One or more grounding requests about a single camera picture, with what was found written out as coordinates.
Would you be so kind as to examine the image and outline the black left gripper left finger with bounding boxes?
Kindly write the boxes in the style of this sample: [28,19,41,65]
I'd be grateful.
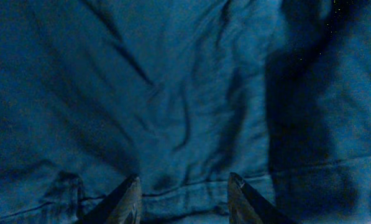
[75,174,142,224]

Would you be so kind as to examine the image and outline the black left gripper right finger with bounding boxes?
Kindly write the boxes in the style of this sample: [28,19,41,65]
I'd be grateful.
[227,172,296,224]

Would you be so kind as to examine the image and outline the navy blue shorts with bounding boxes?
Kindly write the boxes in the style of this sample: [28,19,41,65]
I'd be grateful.
[0,1,371,223]

